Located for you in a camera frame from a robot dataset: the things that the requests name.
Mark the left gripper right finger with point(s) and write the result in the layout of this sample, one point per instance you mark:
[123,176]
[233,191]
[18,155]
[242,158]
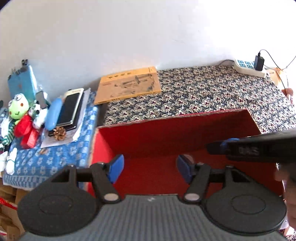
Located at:
[196,175]

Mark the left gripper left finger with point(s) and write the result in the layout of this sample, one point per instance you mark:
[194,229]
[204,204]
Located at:
[104,175]

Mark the person's right hand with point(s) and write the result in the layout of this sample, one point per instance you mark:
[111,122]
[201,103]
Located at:
[282,174]

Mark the red cardboard box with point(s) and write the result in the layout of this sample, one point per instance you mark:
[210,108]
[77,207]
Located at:
[151,147]

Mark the pinecone on blue cloth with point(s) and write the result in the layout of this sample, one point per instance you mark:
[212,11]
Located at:
[59,133]

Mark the blue floral cloth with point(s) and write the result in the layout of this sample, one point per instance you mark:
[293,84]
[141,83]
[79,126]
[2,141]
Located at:
[33,166]

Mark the blue glasses case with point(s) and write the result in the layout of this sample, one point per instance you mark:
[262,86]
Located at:
[53,114]

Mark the floral patterned tablecloth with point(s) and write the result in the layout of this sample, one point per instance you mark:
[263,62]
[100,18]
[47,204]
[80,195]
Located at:
[205,89]

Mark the black power adapter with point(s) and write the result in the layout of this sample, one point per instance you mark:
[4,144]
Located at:
[259,62]

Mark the white power strip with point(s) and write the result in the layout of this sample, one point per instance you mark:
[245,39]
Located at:
[247,68]

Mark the white panda plush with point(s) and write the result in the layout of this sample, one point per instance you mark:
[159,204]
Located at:
[38,115]

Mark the yellow book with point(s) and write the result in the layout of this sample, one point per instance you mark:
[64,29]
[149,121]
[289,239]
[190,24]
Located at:
[127,84]

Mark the cardboard box on floor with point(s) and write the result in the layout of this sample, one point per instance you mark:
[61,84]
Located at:
[10,198]

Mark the green frog plush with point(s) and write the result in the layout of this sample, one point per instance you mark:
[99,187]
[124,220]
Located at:
[18,106]

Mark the smartphone with white frame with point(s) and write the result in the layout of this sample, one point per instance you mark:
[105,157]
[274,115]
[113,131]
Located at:
[70,105]

